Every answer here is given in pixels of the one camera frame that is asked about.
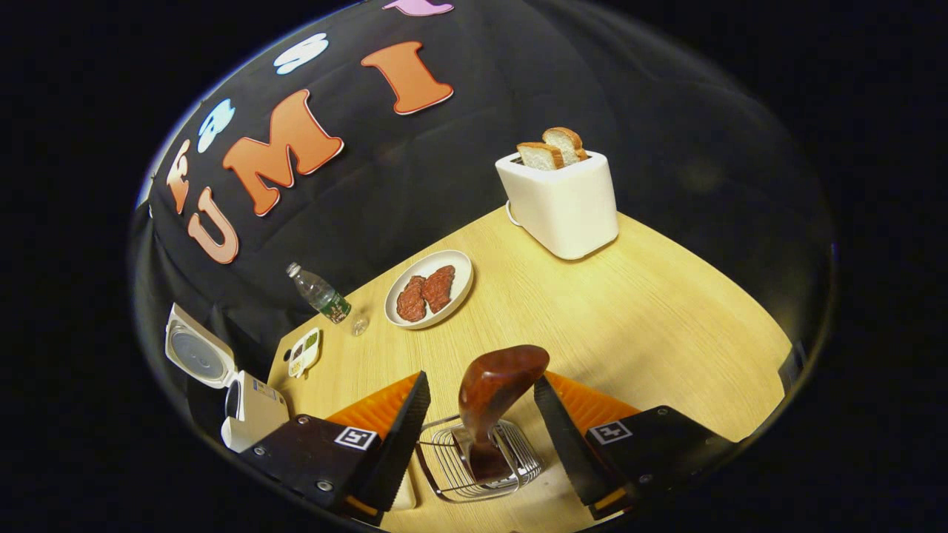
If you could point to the white plate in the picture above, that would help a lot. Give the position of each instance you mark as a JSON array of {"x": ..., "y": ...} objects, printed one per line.
[{"x": 459, "y": 281}]

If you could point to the white rice cooker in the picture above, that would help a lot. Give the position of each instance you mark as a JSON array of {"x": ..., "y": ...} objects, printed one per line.
[{"x": 259, "y": 403}]

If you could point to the black backdrop cloth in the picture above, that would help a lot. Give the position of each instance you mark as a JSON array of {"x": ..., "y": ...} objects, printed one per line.
[{"x": 444, "y": 170}]

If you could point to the red meat piece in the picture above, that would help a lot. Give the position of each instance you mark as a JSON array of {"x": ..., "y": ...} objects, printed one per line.
[
  {"x": 439, "y": 287},
  {"x": 411, "y": 300}
]

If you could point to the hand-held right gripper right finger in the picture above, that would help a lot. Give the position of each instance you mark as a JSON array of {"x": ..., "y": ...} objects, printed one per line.
[{"x": 563, "y": 444}]

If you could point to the white divided grain tray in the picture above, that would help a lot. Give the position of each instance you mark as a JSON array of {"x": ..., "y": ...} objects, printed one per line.
[{"x": 304, "y": 354}]

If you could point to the white toaster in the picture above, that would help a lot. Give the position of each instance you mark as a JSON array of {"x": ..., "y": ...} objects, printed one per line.
[{"x": 570, "y": 207}]

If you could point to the small clear cup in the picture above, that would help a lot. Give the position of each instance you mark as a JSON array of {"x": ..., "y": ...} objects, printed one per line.
[{"x": 359, "y": 326}]

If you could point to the clear plastic water bottle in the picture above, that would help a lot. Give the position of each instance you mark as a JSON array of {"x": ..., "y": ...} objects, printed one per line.
[{"x": 322, "y": 296}]

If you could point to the brown wooden spoon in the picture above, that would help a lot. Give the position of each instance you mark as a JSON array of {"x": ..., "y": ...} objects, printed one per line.
[{"x": 496, "y": 385}]

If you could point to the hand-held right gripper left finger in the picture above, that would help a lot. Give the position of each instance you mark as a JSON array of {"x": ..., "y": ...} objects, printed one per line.
[{"x": 404, "y": 444}]

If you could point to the cream rounded container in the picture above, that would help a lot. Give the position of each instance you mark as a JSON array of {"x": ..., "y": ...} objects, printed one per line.
[{"x": 406, "y": 492}]

